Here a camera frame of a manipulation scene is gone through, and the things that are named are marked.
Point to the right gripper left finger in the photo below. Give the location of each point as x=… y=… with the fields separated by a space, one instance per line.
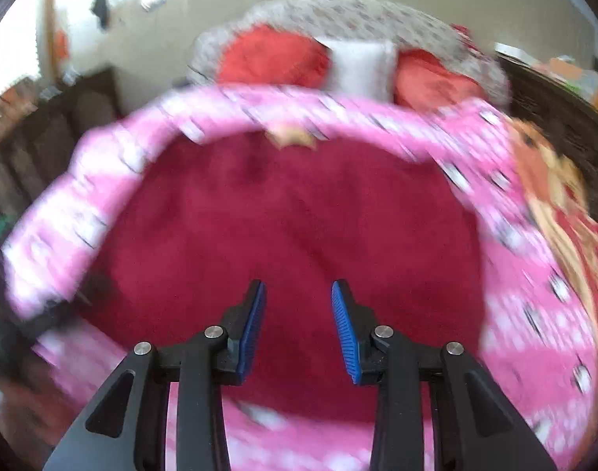
x=124 y=425

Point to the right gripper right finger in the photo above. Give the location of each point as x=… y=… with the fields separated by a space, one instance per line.
x=475 y=426

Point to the dark red fleece garment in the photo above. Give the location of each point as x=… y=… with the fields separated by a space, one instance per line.
x=208 y=220

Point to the pink penguin blanket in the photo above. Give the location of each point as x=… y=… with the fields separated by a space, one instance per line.
x=536 y=339

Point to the orange patterned blanket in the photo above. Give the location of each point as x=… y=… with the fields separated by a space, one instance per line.
x=556 y=196

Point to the dark wooden headboard shelf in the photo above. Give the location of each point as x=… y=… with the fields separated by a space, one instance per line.
x=565 y=119

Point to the dark wooden cabinet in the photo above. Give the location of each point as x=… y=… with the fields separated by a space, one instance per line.
x=38 y=148

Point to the right red heart pillow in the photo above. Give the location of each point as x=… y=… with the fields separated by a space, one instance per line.
x=423 y=84

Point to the red heart pillow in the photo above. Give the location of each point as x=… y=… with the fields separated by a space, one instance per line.
x=264 y=55
x=423 y=84

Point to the white pillow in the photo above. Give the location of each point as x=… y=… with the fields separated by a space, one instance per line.
x=361 y=69

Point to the left red heart pillow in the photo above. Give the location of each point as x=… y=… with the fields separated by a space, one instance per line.
x=264 y=55

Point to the floral quilt roll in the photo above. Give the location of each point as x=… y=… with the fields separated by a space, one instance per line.
x=370 y=20

